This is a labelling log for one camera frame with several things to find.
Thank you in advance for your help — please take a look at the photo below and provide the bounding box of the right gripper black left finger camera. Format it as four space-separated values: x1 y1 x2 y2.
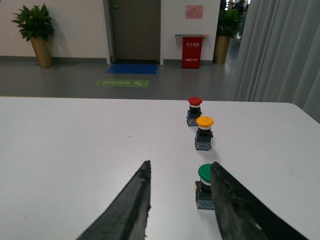
78 160 151 240

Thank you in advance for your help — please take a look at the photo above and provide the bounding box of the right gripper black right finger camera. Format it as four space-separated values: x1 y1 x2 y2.
210 161 306 240

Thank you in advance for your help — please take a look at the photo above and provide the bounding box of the yellow push button switch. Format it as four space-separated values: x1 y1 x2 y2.
194 116 214 151

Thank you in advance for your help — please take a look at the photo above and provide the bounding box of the green floor sign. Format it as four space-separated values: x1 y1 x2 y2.
95 79 149 88

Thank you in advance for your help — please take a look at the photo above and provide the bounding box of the blue floor mat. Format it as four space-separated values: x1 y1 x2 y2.
106 63 158 75

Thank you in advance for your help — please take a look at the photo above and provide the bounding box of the grey curtain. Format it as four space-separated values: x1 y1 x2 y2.
234 0 320 121

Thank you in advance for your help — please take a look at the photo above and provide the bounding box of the gold planter pot right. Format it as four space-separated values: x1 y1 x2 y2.
212 8 245 65

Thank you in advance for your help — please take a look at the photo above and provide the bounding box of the red fire extinguisher box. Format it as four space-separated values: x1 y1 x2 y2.
174 34 209 69

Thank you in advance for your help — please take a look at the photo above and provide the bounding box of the grey door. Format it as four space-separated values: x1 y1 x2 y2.
110 0 161 62

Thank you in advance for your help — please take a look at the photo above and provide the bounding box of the green potted plant left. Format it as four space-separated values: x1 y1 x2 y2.
12 4 55 68

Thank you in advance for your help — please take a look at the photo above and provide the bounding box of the green push button switch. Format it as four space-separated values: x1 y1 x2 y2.
195 163 215 210

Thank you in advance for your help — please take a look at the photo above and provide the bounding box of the red push button switch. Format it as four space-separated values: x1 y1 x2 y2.
186 97 203 127

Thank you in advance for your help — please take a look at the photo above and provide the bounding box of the pink wall notice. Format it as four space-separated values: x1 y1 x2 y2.
185 5 204 20

